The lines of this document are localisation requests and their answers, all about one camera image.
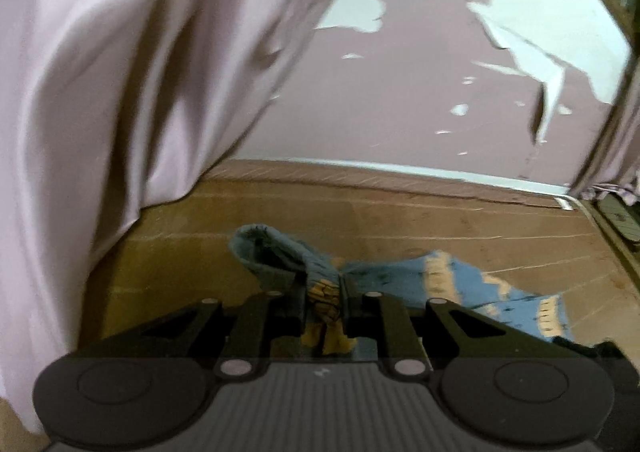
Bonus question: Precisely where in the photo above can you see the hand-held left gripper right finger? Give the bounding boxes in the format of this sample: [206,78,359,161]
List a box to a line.
[342,278,551,379]

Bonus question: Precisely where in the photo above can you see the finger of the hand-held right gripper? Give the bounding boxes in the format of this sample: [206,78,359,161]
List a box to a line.
[552,338,640,383]

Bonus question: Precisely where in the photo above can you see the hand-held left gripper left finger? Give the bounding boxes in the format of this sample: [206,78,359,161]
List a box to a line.
[95,276,309,379]

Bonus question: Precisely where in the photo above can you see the blue printed pants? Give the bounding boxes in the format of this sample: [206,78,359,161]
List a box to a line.
[229,225,573,358]

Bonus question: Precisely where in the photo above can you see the metal door track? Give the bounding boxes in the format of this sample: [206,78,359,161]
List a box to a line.
[582,195,640,280]

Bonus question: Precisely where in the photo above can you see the pink curtain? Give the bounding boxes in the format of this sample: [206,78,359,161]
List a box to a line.
[0,0,376,435]
[575,72,640,207]

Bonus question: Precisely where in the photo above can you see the golden window frame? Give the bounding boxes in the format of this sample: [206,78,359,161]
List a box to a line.
[542,0,640,198]

